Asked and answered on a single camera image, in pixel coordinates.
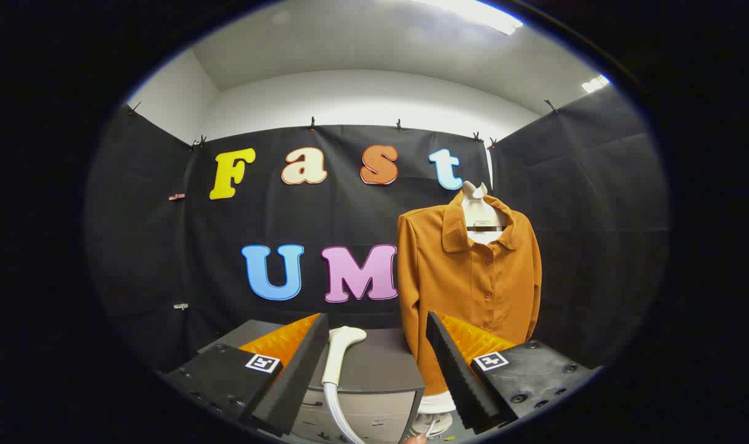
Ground orange button-up shirt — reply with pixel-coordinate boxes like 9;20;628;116
397;192;542;397

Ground white mannequin stand base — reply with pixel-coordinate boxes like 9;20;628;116
410;411;454;440

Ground white mannequin torso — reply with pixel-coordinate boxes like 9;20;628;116
417;181;509;415

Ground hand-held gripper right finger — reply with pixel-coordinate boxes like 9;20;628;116
425;311;597;434

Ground grey drawer cabinet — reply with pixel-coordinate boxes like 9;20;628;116
197;319;427;444

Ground row of black cloth clips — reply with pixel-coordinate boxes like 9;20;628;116
126;99;561;150

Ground long ceiling light panel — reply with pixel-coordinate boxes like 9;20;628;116
411;0;524;36

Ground black backdrop cloth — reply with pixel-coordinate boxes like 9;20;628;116
84;86;669;377

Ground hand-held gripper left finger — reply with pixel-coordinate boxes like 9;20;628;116
162;313;330;438

